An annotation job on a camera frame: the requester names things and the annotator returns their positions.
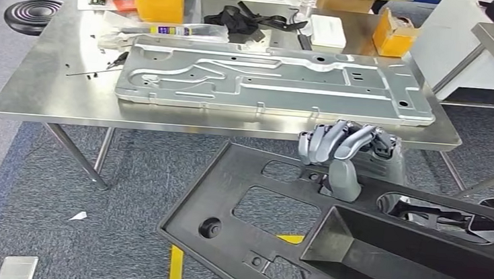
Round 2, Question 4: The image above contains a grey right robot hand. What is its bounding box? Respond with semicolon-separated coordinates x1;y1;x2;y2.
292;115;412;208

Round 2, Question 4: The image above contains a black plastic panel part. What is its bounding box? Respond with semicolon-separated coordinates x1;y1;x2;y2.
153;136;494;279

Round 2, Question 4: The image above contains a stainless steel workbench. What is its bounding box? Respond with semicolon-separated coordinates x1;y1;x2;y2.
0;0;484;223

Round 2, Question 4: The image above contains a yellow padded mailer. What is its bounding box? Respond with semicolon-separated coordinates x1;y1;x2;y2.
130;0;186;27
370;6;422;61

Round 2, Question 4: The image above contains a stamped metal sheet panel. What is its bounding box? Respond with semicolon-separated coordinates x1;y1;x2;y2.
113;33;442;130

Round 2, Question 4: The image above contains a white rectangular box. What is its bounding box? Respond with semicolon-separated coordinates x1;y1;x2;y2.
307;13;350;50

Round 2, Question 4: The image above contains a yellow floor tape square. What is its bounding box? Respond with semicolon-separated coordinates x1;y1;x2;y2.
167;223;306;279

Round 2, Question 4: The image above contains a small black screwdriver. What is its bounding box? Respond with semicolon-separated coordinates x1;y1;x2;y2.
106;48;130;73

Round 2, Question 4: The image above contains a red card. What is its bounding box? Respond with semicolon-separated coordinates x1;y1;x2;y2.
110;0;139;15

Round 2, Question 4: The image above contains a white paper scrap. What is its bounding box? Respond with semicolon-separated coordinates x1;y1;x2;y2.
67;209;89;224

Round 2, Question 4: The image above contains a black round stool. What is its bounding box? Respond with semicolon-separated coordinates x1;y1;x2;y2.
1;0;65;40

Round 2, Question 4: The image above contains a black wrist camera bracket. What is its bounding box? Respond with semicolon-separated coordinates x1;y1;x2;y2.
384;200;494;245

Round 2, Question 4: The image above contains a black fabric strap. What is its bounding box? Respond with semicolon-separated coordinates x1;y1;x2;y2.
201;0;311;47

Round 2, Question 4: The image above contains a clear bag of cable ties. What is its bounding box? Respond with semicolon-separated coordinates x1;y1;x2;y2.
97;13;232;61

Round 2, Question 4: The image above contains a black cable tie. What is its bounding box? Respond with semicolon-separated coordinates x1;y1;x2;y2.
65;65;123;83

